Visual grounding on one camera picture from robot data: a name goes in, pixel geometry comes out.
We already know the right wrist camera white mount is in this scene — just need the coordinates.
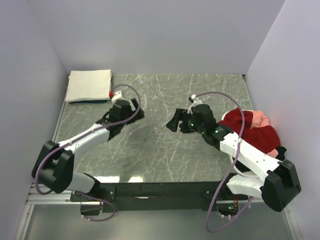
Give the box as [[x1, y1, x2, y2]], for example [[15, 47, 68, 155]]
[[187, 94, 203, 114]]

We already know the pink t shirt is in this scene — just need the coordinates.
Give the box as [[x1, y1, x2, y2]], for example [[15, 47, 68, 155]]
[[251, 109, 280, 158]]

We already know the white laundry basket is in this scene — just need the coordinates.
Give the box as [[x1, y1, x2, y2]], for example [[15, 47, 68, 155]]
[[221, 111, 259, 179]]

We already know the black base crossbar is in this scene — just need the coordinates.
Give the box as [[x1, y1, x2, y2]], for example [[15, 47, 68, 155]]
[[69, 181, 238, 216]]

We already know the aluminium frame rail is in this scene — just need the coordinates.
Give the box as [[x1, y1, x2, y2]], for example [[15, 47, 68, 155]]
[[13, 74, 81, 240]]

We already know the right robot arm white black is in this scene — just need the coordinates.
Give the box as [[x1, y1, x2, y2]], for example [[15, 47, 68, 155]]
[[166, 104, 302, 212]]

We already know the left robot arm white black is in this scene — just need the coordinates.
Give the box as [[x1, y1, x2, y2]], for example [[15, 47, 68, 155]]
[[31, 98, 145, 201]]

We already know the red t shirt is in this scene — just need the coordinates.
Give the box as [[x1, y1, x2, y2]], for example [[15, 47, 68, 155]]
[[219, 108, 281, 154]]

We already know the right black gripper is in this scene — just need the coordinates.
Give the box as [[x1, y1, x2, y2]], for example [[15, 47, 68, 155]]
[[166, 108, 206, 135]]

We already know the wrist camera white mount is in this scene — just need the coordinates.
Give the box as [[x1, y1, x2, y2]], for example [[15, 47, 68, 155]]
[[187, 94, 203, 114], [109, 90, 125, 104]]

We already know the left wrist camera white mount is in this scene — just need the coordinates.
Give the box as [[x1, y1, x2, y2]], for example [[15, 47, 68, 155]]
[[109, 90, 125, 104]]

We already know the black t shirt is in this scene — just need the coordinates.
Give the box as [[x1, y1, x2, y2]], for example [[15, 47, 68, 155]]
[[275, 146, 287, 161]]

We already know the folded blue t shirt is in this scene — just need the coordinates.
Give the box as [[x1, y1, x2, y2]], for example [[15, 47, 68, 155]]
[[68, 99, 109, 104]]

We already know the white t shirt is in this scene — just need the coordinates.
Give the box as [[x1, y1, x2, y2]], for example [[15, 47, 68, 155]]
[[65, 69, 112, 102]]

